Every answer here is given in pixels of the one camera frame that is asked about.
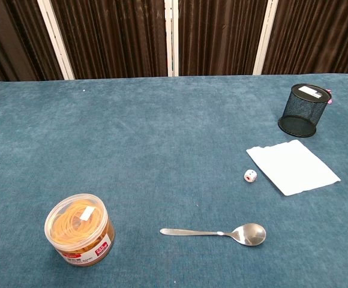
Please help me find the blue velvet tablecloth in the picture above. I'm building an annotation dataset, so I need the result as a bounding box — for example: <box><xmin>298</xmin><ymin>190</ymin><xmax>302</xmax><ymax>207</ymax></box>
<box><xmin>0</xmin><ymin>73</ymin><xmax>348</xmax><ymax>288</ymax></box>

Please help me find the silver metal spoon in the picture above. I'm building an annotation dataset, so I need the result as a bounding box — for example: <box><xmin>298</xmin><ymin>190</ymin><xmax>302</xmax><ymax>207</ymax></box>
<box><xmin>159</xmin><ymin>223</ymin><xmax>267</xmax><ymax>247</ymax></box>

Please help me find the white paper napkin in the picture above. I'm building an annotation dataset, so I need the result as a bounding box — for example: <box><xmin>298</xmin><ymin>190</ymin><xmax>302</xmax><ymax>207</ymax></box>
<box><xmin>245</xmin><ymin>139</ymin><xmax>341</xmax><ymax>197</ymax></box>

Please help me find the dark brown pleated curtain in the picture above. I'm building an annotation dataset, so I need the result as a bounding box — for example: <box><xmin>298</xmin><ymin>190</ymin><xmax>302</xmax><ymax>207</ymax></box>
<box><xmin>0</xmin><ymin>0</ymin><xmax>348</xmax><ymax>86</ymax></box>

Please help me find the clear jar of rubber bands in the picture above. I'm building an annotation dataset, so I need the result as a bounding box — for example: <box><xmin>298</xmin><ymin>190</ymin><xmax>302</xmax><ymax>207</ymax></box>
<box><xmin>44</xmin><ymin>193</ymin><xmax>116</xmax><ymax>266</ymax></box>

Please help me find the black mesh pen holder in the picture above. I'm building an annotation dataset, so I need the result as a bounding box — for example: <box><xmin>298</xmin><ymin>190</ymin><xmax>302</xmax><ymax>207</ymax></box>
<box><xmin>277</xmin><ymin>83</ymin><xmax>334</xmax><ymax>138</ymax></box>

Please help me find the white screen frame post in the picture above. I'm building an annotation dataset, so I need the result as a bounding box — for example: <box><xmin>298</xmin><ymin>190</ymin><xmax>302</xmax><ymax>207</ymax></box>
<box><xmin>164</xmin><ymin>0</ymin><xmax>180</xmax><ymax>77</ymax></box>
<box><xmin>252</xmin><ymin>0</ymin><xmax>279</xmax><ymax>76</ymax></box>
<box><xmin>37</xmin><ymin>0</ymin><xmax>76</xmax><ymax>80</ymax></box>

